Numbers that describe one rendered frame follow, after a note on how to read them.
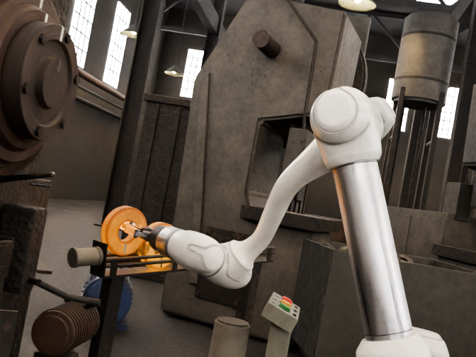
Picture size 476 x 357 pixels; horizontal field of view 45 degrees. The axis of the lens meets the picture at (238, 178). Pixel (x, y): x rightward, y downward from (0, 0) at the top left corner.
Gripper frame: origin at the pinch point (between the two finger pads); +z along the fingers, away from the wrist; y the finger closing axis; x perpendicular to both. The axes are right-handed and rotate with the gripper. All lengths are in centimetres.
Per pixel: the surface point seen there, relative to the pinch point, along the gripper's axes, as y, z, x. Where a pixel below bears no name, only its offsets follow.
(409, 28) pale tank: 752, 348, 322
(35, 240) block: -30.4, -1.5, -6.4
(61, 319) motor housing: -23.8, -11.9, -25.5
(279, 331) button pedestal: 42, -36, -24
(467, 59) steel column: 793, 258, 283
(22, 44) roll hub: -56, -24, 41
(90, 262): -12.2, -2.8, -11.6
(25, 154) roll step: -43.2, -10.6, 17.1
